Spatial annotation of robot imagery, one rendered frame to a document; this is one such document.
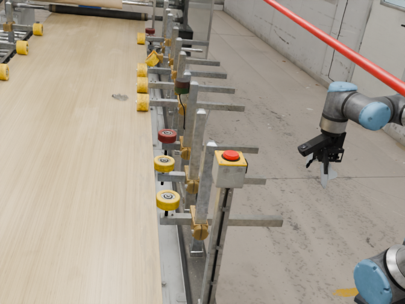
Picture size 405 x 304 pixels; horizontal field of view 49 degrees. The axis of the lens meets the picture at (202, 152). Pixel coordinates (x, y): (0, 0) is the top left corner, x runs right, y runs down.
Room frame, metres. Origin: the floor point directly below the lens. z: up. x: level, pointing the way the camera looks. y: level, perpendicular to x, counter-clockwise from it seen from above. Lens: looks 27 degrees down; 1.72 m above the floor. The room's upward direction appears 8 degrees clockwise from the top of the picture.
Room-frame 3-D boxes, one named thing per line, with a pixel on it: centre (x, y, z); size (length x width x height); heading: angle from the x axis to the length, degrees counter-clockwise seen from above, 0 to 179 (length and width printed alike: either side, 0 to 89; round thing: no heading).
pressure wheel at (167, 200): (1.26, 0.09, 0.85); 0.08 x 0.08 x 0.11
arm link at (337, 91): (1.46, -0.44, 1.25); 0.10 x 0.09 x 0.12; 33
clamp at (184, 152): (1.76, 0.08, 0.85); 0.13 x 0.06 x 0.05; 11
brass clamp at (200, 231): (1.27, -0.02, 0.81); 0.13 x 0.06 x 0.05; 11
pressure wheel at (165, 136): (1.76, 0.16, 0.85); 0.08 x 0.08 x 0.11
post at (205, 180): (1.24, -0.02, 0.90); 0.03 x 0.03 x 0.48; 11
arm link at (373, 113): (1.38, -0.51, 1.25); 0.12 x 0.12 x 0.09; 33
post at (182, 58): (2.23, 0.16, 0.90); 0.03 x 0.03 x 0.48; 11
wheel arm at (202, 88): (2.28, 0.12, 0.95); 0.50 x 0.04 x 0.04; 101
